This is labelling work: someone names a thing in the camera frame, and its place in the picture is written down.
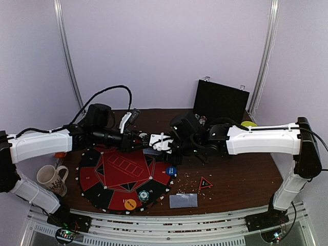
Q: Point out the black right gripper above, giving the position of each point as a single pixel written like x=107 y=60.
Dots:
x=176 y=150

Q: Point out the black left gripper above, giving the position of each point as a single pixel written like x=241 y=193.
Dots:
x=127 y=142

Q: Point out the grey playing card deck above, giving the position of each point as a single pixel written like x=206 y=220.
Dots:
x=151 y=151

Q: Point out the blue small blind button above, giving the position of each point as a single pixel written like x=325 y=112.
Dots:
x=171 y=171

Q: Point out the dealt blue card pair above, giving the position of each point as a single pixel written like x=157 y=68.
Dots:
x=189 y=200

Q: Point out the orange big blind button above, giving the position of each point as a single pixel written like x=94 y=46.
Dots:
x=130 y=204

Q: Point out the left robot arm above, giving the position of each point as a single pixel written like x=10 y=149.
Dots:
x=86 y=128

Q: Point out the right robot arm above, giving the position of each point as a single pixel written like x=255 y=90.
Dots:
x=224 y=135

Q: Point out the left inner poker chip row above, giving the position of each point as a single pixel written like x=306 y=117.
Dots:
x=202 y=120

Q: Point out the round red black poker mat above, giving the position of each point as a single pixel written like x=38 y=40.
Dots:
x=107 y=177

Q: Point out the red black triangle card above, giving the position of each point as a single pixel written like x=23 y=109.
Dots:
x=204 y=184

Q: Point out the black poker chip case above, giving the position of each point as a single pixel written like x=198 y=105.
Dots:
x=214 y=100

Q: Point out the yellow-green plastic bowl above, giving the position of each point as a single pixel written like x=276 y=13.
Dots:
x=248 y=124

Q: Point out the orange plastic cup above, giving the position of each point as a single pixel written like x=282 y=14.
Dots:
x=60 y=155

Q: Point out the white patterned mug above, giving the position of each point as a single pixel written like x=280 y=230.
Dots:
x=53 y=178

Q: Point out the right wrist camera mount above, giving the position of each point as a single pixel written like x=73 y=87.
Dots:
x=161 y=142

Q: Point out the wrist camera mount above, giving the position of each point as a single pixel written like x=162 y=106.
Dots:
x=161 y=142
x=128 y=119

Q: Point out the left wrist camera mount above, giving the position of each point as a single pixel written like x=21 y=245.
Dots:
x=128 y=119

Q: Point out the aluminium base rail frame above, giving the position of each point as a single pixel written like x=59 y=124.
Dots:
x=226 y=228

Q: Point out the aluminium frame post right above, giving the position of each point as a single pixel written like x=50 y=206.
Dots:
x=264 y=64

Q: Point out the aluminium frame post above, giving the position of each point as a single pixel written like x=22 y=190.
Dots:
x=264 y=64
x=65 y=45

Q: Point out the aluminium frame post left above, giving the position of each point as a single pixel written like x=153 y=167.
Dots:
x=65 y=45

